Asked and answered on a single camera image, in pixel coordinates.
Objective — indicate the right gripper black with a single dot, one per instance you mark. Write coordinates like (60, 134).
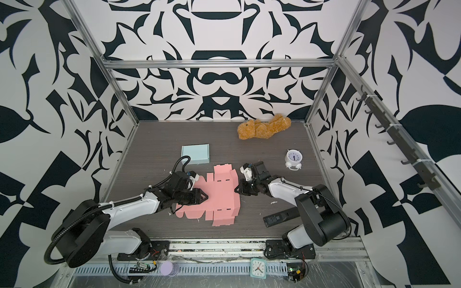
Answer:
(243, 189)

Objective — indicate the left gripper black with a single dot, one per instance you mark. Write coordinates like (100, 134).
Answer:
(197, 197)

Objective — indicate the pink paper box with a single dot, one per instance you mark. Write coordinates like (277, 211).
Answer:
(223, 204)

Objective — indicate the light blue paper box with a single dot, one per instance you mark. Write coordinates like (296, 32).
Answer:
(199, 154)

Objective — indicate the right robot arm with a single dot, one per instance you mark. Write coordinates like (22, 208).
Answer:
(323, 220)

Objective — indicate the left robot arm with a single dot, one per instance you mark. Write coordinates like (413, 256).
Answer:
(88, 231)

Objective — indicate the black remote control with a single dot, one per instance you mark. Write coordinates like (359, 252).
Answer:
(281, 217)

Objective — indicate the white alarm clock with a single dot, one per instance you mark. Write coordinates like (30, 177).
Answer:
(293, 160)

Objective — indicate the brown teddy bear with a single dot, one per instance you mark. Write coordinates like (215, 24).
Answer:
(263, 130)

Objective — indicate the purple round disc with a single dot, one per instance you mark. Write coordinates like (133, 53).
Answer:
(169, 268)

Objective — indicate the teal square clock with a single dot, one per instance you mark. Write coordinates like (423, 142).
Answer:
(258, 268)

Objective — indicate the left circuit board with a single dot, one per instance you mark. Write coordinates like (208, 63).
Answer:
(142, 268)

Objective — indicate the circuit board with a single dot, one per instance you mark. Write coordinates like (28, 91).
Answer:
(142, 268)
(297, 271)

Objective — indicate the right circuit board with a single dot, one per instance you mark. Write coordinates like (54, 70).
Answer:
(297, 271)

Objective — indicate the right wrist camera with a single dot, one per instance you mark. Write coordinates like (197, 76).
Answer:
(247, 172)

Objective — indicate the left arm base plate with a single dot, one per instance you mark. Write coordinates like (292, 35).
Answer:
(155, 250)

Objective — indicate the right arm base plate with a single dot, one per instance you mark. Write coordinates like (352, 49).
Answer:
(281, 249)

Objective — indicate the white slotted cable duct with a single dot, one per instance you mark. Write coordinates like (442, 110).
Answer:
(191, 269)

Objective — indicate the wall hook rail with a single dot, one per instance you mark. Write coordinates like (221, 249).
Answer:
(414, 156)

